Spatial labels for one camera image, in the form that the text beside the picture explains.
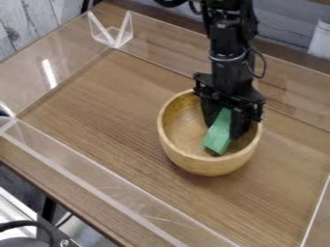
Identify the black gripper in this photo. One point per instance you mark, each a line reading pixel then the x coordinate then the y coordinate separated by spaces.
pixel 226 88

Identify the green rectangular block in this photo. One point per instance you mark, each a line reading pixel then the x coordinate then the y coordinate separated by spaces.
pixel 216 139

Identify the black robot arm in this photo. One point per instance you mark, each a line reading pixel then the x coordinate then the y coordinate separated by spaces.
pixel 230 25

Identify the brown wooden bowl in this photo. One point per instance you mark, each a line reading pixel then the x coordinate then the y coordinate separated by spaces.
pixel 182 129

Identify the white cylinder at right edge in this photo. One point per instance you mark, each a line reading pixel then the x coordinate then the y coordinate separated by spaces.
pixel 319 45

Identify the clear acrylic tray walls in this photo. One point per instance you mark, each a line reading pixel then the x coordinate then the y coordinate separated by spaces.
pixel 83 92

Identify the black table leg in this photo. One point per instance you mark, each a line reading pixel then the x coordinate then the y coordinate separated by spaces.
pixel 48 209

